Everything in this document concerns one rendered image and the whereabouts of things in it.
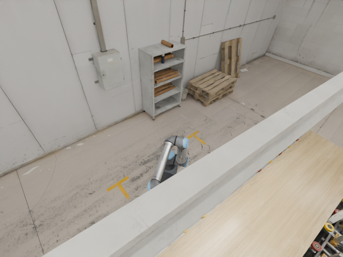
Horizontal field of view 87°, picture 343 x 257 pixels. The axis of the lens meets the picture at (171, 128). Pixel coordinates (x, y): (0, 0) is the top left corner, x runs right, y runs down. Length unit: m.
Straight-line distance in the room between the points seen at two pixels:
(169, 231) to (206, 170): 0.18
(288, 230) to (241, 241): 0.53
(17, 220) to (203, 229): 2.68
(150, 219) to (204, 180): 0.16
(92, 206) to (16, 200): 1.18
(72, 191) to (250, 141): 3.19
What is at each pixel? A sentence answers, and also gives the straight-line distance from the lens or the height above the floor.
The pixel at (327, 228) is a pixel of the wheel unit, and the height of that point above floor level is 0.91.
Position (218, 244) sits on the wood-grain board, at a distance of 2.10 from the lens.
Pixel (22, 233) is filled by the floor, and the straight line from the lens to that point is 3.54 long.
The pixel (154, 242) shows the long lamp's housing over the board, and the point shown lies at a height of 2.37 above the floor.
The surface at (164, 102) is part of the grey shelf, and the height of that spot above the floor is 0.14.
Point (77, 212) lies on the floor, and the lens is 3.32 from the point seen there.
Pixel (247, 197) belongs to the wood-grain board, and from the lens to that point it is 2.39.
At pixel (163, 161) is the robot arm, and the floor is 1.36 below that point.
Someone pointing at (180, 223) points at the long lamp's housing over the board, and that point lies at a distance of 0.53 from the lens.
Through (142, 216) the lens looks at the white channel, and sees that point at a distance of 0.43.
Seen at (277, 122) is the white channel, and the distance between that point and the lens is 0.74.
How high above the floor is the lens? 2.86
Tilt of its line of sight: 43 degrees down
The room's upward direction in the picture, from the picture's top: 4 degrees clockwise
